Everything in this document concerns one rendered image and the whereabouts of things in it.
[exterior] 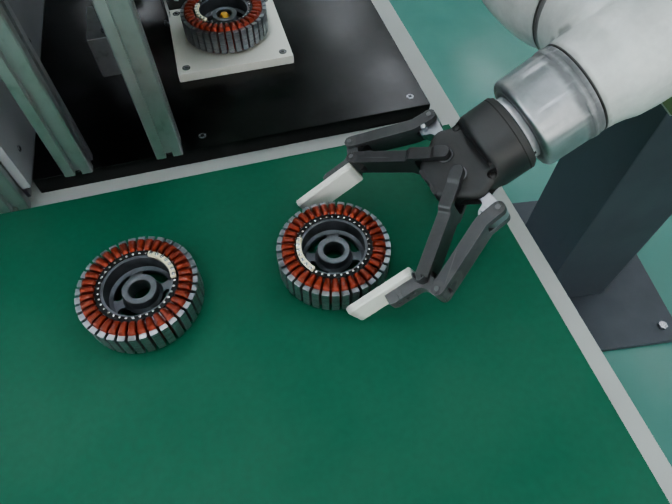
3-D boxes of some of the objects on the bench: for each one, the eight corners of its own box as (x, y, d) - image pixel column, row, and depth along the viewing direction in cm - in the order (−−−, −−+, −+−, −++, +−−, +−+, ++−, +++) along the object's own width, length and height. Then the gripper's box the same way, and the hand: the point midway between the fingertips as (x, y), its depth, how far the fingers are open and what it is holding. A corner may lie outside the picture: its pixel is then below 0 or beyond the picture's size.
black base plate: (307, -99, 99) (307, -113, 97) (428, 117, 65) (430, 103, 63) (55, -68, 92) (49, -82, 90) (41, 193, 58) (31, 180, 56)
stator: (361, 208, 56) (363, 185, 53) (406, 289, 51) (411, 270, 48) (265, 239, 54) (260, 217, 51) (301, 328, 48) (298, 310, 45)
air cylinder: (139, 38, 71) (125, -1, 66) (143, 71, 67) (128, 32, 62) (101, 44, 70) (85, 5, 65) (103, 77, 66) (85, 39, 61)
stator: (133, 380, 46) (118, 364, 42) (66, 305, 50) (48, 286, 47) (228, 298, 50) (221, 279, 47) (159, 236, 54) (149, 214, 51)
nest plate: (271, 2, 76) (270, -6, 75) (294, 63, 68) (293, 55, 67) (169, 18, 73) (166, 10, 72) (180, 83, 65) (177, 74, 64)
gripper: (606, 247, 43) (394, 373, 48) (458, 72, 56) (303, 186, 61) (603, 213, 37) (361, 362, 42) (437, 25, 49) (267, 156, 54)
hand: (336, 252), depth 51 cm, fingers open, 13 cm apart
